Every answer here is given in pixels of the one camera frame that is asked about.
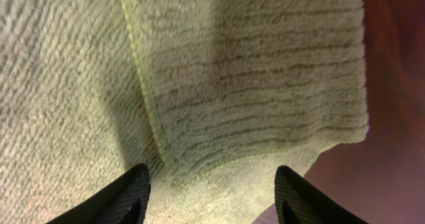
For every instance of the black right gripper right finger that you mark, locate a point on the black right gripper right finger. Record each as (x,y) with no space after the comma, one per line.
(297,201)

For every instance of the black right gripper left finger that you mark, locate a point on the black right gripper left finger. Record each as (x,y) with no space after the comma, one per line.
(124,201)

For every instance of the green microfibre cloth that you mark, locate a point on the green microfibre cloth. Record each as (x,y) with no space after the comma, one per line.
(212,95)

